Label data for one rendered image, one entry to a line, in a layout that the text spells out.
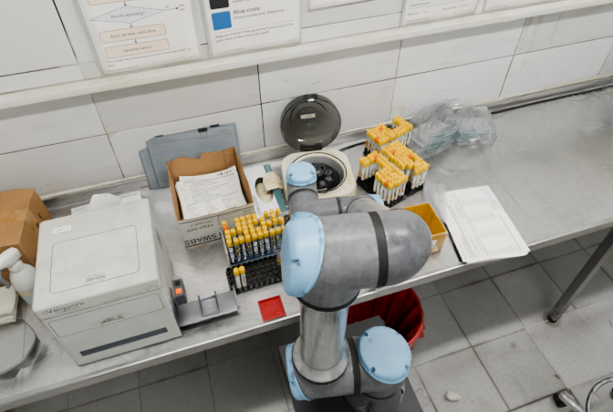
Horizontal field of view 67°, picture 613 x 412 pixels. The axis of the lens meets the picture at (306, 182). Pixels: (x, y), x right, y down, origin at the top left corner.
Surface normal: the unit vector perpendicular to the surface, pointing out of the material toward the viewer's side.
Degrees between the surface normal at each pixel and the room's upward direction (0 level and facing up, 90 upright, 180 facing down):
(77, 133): 90
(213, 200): 2
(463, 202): 1
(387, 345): 9
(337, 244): 23
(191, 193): 0
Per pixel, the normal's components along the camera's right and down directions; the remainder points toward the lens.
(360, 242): 0.06, -0.34
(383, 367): 0.15, -0.66
